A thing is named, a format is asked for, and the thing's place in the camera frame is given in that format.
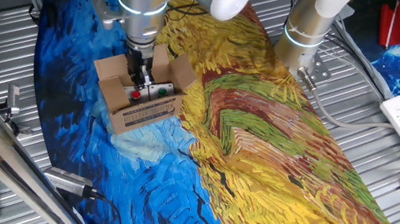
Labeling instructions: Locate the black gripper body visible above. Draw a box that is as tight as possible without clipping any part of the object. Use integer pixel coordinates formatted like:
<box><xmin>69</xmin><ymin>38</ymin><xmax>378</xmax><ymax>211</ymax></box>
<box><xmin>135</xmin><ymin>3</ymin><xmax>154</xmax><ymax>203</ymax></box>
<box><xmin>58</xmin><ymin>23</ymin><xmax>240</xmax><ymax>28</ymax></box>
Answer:
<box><xmin>122</xmin><ymin>46</ymin><xmax>155</xmax><ymax>78</ymax></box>

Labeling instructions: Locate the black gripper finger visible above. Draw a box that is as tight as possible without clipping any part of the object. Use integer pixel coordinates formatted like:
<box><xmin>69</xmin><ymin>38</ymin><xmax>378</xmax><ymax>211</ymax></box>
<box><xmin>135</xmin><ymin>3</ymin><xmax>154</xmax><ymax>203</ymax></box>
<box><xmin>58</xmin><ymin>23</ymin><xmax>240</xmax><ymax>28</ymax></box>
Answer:
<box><xmin>137</xmin><ymin>64</ymin><xmax>156</xmax><ymax>90</ymax></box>
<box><xmin>128</xmin><ymin>65</ymin><xmax>144</xmax><ymax>87</ymax></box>

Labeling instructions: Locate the brown cardboard box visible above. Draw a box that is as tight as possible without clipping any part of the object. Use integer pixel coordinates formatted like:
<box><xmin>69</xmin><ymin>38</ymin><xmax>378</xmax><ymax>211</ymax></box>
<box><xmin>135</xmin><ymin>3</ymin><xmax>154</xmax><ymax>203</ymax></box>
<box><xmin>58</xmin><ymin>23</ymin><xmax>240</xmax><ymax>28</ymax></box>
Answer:
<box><xmin>83</xmin><ymin>34</ymin><xmax>202</xmax><ymax>147</ymax></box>

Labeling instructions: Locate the small metal clamp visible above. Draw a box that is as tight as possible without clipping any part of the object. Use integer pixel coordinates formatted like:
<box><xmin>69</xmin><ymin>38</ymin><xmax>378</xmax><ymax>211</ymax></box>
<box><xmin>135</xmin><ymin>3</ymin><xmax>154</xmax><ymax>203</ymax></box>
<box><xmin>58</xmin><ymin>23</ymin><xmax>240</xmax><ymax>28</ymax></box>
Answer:
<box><xmin>0</xmin><ymin>82</ymin><xmax>41</xmax><ymax>136</ymax></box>

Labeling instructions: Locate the Van Gogh print cloth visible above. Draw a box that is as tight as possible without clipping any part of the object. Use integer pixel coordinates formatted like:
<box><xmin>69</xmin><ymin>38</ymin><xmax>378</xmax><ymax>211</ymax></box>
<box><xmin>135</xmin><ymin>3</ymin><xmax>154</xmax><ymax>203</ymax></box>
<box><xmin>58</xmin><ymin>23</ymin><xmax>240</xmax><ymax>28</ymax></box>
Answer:
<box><xmin>8</xmin><ymin>0</ymin><xmax>400</xmax><ymax>224</ymax></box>

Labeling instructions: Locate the red flag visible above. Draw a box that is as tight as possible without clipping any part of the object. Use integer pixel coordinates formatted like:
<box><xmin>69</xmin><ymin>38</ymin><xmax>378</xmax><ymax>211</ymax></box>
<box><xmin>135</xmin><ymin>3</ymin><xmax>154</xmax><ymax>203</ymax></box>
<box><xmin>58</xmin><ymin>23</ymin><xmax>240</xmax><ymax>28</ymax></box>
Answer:
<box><xmin>375</xmin><ymin>0</ymin><xmax>400</xmax><ymax>51</ymax></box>

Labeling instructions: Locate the grey green-button switch box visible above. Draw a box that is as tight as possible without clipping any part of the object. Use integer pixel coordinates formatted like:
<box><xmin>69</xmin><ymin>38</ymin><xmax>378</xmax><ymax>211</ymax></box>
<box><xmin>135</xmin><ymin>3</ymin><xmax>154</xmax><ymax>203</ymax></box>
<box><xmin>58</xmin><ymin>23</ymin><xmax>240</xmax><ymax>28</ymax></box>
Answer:
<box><xmin>145</xmin><ymin>79</ymin><xmax>177</xmax><ymax>104</ymax></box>

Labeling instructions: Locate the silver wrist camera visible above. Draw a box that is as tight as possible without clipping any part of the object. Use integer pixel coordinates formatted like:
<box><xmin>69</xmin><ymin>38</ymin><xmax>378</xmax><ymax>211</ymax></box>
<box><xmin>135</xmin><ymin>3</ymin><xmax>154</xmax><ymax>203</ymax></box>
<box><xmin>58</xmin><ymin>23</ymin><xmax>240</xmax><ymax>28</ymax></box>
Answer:
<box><xmin>87</xmin><ymin>0</ymin><xmax>133</xmax><ymax>34</ymax></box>

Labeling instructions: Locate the black exterior camera cable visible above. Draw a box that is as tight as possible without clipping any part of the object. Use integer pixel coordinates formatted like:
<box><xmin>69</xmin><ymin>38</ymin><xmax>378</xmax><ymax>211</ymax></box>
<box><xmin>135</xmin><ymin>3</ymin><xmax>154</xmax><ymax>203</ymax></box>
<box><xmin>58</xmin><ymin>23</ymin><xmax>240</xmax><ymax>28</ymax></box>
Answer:
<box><xmin>82</xmin><ymin>186</ymin><xmax>128</xmax><ymax>224</ymax></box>

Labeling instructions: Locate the silver exterior camera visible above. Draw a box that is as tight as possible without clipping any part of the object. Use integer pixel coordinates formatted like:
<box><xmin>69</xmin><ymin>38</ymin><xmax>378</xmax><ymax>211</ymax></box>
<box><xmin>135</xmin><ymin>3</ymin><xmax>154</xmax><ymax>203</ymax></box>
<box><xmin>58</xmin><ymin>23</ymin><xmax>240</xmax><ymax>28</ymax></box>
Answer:
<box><xmin>40</xmin><ymin>165</ymin><xmax>102</xmax><ymax>201</ymax></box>

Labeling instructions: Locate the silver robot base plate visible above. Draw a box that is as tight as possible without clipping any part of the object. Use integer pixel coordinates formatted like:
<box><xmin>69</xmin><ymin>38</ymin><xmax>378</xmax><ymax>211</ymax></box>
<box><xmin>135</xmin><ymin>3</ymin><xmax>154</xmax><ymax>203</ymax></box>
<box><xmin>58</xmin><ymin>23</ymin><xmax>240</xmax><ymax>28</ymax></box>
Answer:
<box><xmin>294</xmin><ymin>50</ymin><xmax>336</xmax><ymax>89</ymax></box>

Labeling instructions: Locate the grey base cable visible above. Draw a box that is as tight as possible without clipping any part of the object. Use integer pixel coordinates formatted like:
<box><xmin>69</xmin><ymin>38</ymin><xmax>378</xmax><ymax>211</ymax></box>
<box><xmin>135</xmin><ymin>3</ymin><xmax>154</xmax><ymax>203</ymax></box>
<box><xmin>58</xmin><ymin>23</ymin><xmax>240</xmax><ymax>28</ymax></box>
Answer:
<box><xmin>288</xmin><ymin>65</ymin><xmax>400</xmax><ymax>137</ymax></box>

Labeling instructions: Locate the robot cable bundle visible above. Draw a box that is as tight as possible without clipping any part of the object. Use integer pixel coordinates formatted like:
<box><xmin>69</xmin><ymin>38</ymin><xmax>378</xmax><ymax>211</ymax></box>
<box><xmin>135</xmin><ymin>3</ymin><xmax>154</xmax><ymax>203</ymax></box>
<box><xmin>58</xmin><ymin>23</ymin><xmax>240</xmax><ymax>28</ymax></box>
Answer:
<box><xmin>316</xmin><ymin>11</ymin><xmax>400</xmax><ymax>105</ymax></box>

